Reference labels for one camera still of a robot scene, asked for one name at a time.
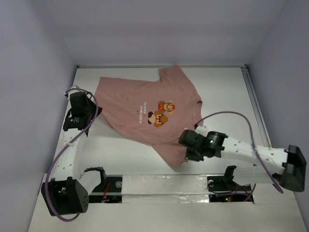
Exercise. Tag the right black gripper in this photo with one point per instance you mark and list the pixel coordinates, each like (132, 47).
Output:
(189, 154)

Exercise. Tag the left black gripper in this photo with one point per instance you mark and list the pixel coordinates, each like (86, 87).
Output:
(92, 102)

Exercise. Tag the pink printed t-shirt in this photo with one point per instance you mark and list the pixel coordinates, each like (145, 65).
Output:
(152, 112)

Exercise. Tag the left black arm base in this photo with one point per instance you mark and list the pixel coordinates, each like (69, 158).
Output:
(110, 193)

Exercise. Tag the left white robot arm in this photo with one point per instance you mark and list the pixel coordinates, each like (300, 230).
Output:
(67, 187)

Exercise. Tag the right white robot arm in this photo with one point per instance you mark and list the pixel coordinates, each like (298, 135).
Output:
(286, 166)

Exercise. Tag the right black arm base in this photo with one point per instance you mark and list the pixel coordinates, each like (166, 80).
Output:
(223, 189)

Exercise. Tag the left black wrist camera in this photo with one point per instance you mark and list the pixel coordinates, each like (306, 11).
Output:
(78, 100)

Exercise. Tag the aluminium rail right edge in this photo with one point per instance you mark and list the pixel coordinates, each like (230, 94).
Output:
(256, 108)

